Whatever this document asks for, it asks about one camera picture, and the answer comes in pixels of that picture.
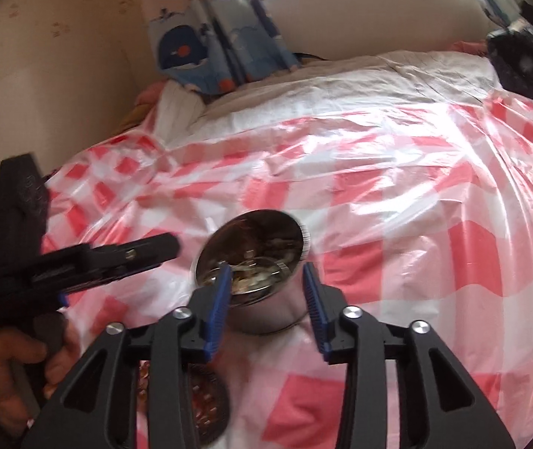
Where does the pink cloth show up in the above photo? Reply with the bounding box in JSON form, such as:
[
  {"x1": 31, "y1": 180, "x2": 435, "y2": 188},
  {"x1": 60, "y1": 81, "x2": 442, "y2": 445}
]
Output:
[{"x1": 134, "y1": 82, "x2": 170, "y2": 104}]

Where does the person's left hand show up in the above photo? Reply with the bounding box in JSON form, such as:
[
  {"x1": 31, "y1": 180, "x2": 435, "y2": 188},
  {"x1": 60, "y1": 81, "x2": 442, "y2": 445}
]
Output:
[{"x1": 0, "y1": 323, "x2": 81, "y2": 433}]

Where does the round metal tin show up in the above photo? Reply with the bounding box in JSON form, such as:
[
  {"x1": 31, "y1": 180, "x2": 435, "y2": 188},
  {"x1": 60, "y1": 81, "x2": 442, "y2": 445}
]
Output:
[{"x1": 190, "y1": 210, "x2": 314, "y2": 336}]

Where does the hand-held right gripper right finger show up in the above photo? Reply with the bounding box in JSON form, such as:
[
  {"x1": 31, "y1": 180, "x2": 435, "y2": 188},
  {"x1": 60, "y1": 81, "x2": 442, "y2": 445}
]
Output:
[{"x1": 302, "y1": 263, "x2": 515, "y2": 449}]

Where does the white striped pillow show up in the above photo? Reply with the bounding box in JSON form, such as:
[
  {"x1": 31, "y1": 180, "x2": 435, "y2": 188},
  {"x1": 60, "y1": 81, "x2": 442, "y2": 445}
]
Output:
[{"x1": 154, "y1": 82, "x2": 207, "y2": 150}]

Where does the whale print curtain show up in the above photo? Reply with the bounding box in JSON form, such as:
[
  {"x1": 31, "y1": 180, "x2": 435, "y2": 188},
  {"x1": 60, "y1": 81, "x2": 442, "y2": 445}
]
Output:
[{"x1": 147, "y1": 0, "x2": 302, "y2": 97}]

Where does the pile of dark clothes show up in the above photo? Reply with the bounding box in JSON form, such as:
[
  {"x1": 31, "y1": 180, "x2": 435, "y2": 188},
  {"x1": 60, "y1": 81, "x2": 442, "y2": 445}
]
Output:
[{"x1": 486, "y1": 7, "x2": 533, "y2": 108}]

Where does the red white checkered plastic sheet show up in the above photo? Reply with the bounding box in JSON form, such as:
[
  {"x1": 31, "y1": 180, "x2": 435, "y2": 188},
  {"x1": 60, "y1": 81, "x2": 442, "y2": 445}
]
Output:
[{"x1": 0, "y1": 89, "x2": 533, "y2": 449}]

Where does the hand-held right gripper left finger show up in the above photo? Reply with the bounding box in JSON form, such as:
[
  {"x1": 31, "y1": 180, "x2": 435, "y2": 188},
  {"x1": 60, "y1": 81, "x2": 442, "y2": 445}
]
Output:
[{"x1": 21, "y1": 264, "x2": 233, "y2": 449}]

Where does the white bedsheet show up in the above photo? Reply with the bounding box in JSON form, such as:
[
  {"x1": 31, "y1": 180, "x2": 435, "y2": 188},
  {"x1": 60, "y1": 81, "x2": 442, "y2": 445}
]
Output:
[{"x1": 192, "y1": 51, "x2": 502, "y2": 146}]

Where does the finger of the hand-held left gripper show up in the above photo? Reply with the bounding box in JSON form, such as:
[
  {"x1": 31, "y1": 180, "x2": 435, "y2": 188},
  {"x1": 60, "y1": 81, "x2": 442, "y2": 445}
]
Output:
[
  {"x1": 67, "y1": 234, "x2": 180, "y2": 274},
  {"x1": 28, "y1": 270, "x2": 126, "y2": 306}
]

